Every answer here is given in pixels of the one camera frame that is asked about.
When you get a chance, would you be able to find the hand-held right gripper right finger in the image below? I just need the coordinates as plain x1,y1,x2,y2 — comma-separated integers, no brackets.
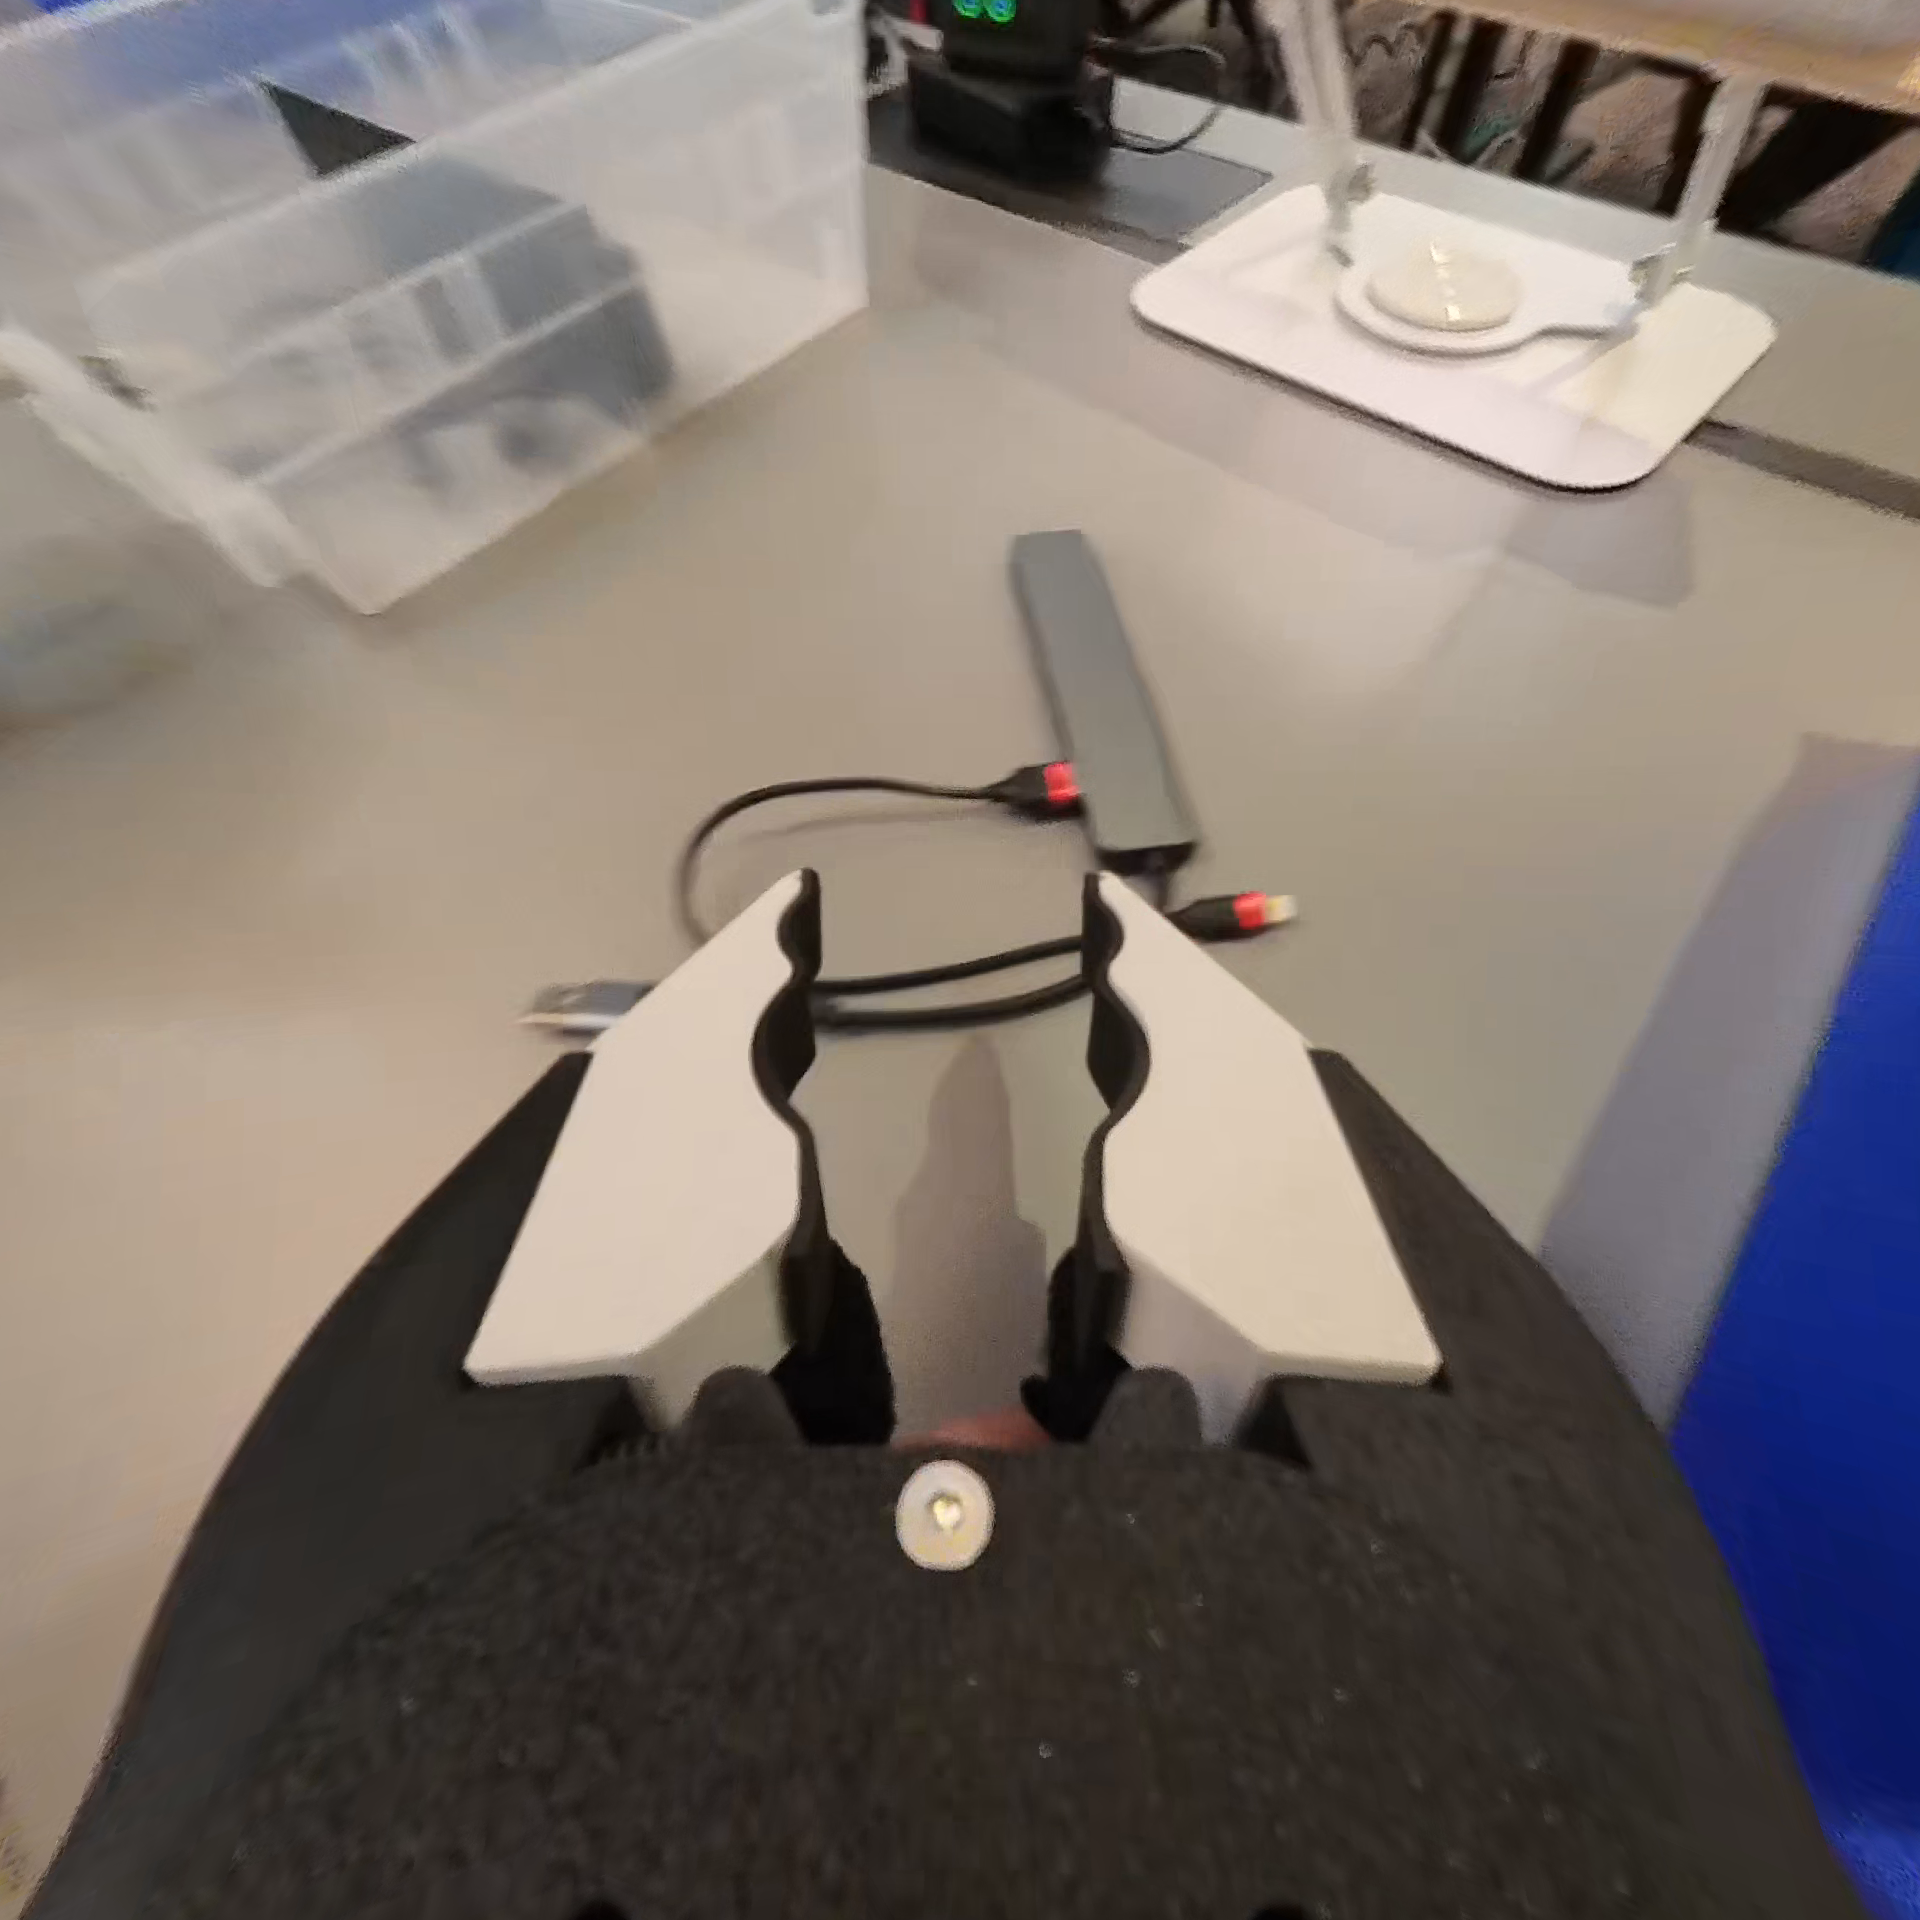
1072,870,1444,1445

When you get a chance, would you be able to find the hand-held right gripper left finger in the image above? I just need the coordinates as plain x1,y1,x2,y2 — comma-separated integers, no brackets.
462,867,831,1427

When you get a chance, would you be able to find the black usb cable red collar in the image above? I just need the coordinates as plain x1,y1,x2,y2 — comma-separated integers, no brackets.
679,762,1298,1037

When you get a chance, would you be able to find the grey usb hub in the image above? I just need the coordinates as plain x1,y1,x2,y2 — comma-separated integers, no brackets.
1009,529,1202,873

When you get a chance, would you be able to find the blue plastic bin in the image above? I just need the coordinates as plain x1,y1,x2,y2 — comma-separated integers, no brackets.
1671,779,1920,1920

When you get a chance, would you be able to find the clear plastic bin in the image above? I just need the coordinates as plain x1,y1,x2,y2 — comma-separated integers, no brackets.
0,0,876,617

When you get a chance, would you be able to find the wooden book stand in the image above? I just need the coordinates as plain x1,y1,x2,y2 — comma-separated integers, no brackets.
1127,0,1920,493

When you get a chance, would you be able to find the black divider panel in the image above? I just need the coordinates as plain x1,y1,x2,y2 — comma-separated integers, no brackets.
257,76,415,174

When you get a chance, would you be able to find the black charger green display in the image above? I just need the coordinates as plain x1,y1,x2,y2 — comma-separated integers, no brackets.
908,0,1121,168

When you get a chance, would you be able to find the black power cable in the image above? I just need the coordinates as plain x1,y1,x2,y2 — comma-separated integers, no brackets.
1079,37,1232,160

